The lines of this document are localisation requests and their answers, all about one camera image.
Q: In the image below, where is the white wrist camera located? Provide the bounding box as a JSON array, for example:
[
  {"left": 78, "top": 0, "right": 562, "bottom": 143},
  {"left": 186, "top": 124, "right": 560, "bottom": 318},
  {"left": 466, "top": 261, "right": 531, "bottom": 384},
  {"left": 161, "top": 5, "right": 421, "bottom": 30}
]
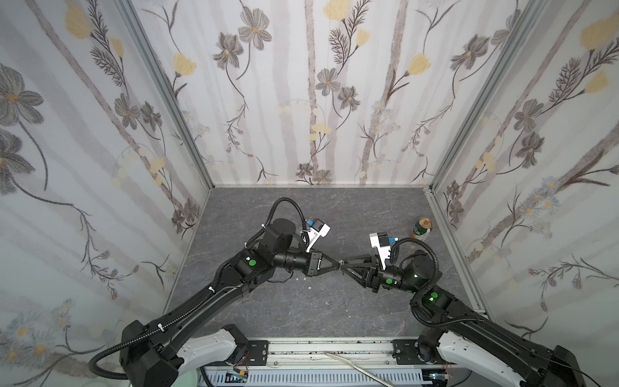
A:
[
  {"left": 369, "top": 232, "right": 399, "bottom": 269},
  {"left": 306, "top": 219, "right": 330, "bottom": 253}
]

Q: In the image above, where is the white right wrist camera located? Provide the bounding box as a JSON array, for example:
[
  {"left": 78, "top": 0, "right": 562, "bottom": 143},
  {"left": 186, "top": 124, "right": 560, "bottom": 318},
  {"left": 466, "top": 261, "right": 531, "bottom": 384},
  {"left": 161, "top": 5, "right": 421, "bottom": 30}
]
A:
[{"left": 369, "top": 232, "right": 399, "bottom": 269}]

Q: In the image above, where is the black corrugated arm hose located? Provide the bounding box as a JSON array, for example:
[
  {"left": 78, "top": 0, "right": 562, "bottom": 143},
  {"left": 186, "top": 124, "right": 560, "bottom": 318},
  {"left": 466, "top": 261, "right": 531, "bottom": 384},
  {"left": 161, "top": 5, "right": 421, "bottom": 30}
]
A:
[
  {"left": 88, "top": 284, "right": 219, "bottom": 381},
  {"left": 388, "top": 238, "right": 446, "bottom": 330}
]

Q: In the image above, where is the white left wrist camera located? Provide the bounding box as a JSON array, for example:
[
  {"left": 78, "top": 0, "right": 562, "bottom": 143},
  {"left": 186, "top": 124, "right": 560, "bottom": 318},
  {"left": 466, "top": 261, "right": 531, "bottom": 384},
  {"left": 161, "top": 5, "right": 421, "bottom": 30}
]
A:
[{"left": 306, "top": 219, "right": 330, "bottom": 253}]

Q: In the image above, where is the green beer can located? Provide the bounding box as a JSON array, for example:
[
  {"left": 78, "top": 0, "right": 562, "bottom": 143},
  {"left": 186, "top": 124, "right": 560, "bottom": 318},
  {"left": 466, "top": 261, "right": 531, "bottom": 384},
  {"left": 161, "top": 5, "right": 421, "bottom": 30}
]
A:
[{"left": 410, "top": 218, "right": 434, "bottom": 241}]

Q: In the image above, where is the white slotted cable duct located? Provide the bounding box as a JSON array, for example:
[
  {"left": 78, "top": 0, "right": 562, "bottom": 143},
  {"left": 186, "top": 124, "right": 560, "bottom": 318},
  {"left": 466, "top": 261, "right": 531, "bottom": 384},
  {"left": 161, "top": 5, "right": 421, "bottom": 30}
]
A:
[{"left": 206, "top": 369, "right": 433, "bottom": 386}]

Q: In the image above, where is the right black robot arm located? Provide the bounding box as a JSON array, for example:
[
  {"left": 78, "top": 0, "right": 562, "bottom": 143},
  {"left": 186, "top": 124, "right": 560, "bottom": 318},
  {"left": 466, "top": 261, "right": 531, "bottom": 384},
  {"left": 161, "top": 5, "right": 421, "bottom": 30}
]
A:
[{"left": 339, "top": 250, "right": 586, "bottom": 386}]

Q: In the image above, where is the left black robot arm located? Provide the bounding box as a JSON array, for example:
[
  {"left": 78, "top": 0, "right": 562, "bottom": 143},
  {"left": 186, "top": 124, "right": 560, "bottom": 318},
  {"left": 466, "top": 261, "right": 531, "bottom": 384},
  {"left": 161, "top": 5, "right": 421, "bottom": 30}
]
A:
[{"left": 119, "top": 219, "right": 330, "bottom": 386}]

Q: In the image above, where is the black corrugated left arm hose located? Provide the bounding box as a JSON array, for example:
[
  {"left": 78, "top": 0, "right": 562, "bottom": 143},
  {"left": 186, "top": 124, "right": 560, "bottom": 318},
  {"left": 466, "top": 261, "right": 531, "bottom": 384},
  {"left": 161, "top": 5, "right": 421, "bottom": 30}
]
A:
[{"left": 88, "top": 284, "right": 219, "bottom": 381}]

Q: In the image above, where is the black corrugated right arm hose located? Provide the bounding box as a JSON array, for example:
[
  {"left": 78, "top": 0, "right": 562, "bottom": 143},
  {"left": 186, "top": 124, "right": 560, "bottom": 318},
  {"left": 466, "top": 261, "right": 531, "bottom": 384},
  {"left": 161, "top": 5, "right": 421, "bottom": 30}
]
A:
[{"left": 388, "top": 238, "right": 446, "bottom": 330}]

